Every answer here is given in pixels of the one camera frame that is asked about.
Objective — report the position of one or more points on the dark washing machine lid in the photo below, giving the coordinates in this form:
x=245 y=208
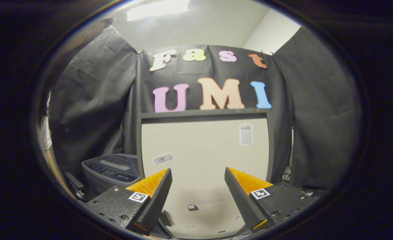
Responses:
x=123 y=163

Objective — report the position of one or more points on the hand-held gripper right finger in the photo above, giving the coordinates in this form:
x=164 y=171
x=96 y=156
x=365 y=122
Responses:
x=239 y=196

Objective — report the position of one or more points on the ceiling light panel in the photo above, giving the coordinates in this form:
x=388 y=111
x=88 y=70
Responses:
x=158 y=9

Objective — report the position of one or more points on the black office chair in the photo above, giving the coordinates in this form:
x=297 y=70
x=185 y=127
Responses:
x=73 y=185

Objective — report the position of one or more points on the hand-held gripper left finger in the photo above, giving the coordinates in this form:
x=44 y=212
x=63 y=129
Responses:
x=158 y=196

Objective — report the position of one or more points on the black backdrop cloth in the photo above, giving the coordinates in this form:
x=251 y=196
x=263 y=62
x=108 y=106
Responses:
x=93 y=110

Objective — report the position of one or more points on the grey washing machine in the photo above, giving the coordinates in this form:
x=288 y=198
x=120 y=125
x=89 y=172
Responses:
x=98 y=185

